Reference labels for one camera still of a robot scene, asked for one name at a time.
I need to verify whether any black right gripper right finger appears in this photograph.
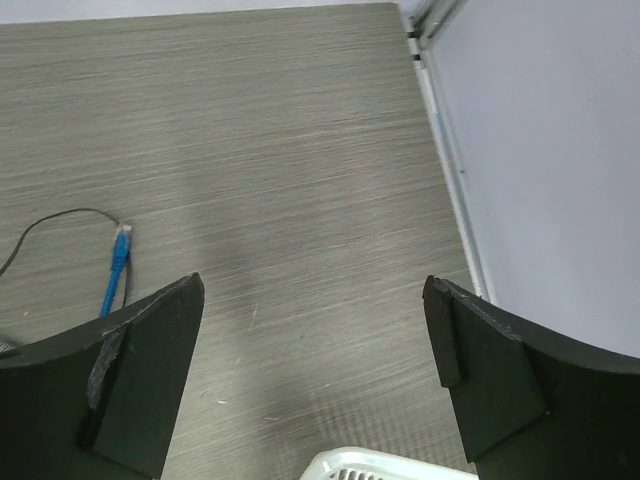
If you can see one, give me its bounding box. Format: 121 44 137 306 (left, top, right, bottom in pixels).
423 276 639 479

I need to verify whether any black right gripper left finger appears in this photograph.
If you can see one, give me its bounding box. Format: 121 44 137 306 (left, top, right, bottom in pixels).
1 273 204 479

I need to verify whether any white plastic basket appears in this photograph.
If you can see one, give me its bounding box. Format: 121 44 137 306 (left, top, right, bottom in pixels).
300 447 478 480

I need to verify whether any thin black cable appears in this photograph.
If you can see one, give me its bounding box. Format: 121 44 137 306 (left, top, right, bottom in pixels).
0 208 132 309

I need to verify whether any blue ethernet cable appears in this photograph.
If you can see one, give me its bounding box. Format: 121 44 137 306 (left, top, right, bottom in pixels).
98 223 134 319

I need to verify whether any aluminium frame post right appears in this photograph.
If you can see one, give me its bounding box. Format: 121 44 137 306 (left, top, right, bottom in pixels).
399 1 496 302

